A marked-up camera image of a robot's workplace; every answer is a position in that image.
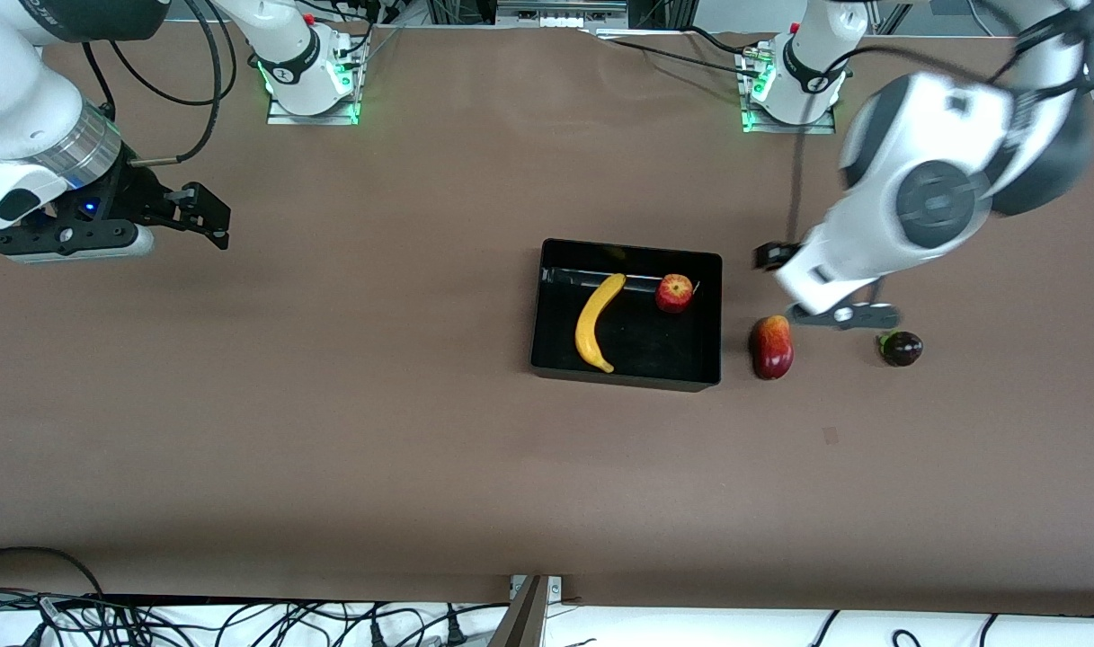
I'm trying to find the red apple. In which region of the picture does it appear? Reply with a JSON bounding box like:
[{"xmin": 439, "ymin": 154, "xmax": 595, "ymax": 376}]
[{"xmin": 655, "ymin": 274, "xmax": 696, "ymax": 315}]

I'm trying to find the black rectangular plastic box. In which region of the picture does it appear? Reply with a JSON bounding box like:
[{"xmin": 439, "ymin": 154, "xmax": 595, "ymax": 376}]
[{"xmin": 529, "ymin": 238, "xmax": 724, "ymax": 394}]

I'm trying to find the yellow banana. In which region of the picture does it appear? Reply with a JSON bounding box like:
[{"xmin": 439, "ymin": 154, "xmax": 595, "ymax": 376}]
[{"xmin": 574, "ymin": 273, "xmax": 627, "ymax": 374}]

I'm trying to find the red yellow mango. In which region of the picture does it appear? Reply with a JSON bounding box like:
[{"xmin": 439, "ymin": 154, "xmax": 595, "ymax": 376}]
[{"xmin": 750, "ymin": 315, "xmax": 796, "ymax": 381}]

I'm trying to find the dark purple eggplant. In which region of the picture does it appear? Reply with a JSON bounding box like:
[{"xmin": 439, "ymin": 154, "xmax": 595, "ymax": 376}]
[{"xmin": 876, "ymin": 330, "xmax": 924, "ymax": 368}]

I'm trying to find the white power strip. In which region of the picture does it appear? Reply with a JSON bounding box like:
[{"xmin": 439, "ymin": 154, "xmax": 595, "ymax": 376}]
[{"xmin": 497, "ymin": 0, "xmax": 628, "ymax": 26}]

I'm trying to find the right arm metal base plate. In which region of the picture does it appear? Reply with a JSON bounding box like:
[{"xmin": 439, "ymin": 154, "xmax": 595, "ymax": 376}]
[{"xmin": 266, "ymin": 36, "xmax": 361, "ymax": 126}]

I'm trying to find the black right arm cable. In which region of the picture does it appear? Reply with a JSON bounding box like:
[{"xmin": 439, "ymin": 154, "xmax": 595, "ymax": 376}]
[{"xmin": 79, "ymin": 0, "xmax": 239, "ymax": 169}]

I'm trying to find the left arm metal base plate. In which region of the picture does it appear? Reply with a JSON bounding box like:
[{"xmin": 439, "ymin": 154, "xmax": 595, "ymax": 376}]
[{"xmin": 741, "ymin": 40, "xmax": 837, "ymax": 136}]

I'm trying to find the black cable on table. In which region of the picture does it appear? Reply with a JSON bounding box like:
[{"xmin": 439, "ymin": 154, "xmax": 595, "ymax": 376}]
[{"xmin": 591, "ymin": 27, "xmax": 763, "ymax": 77}]

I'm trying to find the black looping cable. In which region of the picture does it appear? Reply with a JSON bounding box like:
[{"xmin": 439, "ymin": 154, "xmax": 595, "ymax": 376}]
[{"xmin": 0, "ymin": 545, "xmax": 107, "ymax": 599}]

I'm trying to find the aluminium profile bracket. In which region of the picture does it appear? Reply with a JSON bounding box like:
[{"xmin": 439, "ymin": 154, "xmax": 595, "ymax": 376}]
[{"xmin": 491, "ymin": 575, "xmax": 563, "ymax": 647}]

